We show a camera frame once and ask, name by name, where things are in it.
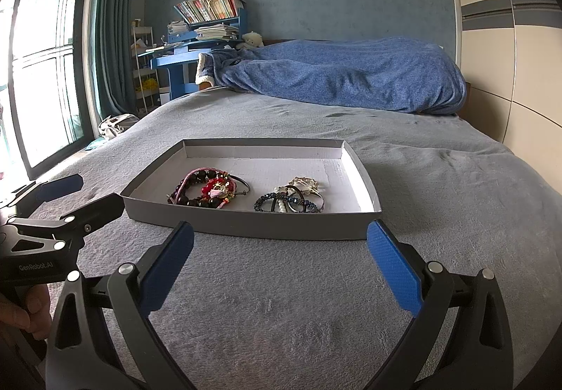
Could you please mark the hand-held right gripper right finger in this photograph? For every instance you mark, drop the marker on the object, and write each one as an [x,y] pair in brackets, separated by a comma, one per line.
[393,267]

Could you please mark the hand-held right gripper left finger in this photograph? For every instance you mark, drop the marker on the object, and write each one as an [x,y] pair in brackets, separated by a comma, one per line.
[169,267]

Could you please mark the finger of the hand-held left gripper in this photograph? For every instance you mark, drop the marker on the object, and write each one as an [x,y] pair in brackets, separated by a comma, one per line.
[103,210]
[59,189]

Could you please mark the grey cardboard tray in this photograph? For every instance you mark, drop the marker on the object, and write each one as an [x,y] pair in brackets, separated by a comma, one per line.
[272,170]

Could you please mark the person's left hand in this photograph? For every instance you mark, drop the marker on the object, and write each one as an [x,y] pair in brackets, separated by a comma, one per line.
[30,308]

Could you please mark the grey bed blanket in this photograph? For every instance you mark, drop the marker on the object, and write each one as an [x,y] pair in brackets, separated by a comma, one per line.
[439,196]

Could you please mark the white bag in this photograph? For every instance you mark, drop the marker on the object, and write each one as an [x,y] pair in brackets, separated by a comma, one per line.
[116,126]

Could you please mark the silver bangle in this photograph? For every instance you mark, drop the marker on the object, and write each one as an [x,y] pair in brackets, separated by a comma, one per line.
[307,184]

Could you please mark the black framed window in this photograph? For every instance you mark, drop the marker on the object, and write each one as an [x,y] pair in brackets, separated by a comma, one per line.
[48,65]

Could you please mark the yellow bag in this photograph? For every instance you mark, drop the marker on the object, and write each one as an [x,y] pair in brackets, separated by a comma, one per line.
[149,84]

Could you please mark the blue desk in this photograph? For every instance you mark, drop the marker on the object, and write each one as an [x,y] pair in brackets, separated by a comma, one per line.
[175,78]

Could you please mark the white trolley rack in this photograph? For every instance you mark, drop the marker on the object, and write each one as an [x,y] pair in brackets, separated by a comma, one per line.
[142,38]

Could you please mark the teal curtain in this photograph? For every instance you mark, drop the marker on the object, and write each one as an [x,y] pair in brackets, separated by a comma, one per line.
[118,21]

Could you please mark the blue fleece blanket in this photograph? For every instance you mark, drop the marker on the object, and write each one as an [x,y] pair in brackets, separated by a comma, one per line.
[351,69]

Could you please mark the stack of papers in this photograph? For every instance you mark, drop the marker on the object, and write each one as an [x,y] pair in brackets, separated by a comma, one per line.
[215,32]

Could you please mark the row of books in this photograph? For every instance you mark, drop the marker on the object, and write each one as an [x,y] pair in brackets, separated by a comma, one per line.
[206,10]

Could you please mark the white plush toy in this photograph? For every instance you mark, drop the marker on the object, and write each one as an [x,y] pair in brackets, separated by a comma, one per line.
[252,40]

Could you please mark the cream wardrobe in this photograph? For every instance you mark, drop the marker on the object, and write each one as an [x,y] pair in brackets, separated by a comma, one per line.
[505,65]

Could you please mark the wooden bed frame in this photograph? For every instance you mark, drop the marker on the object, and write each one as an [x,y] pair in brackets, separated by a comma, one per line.
[466,100]

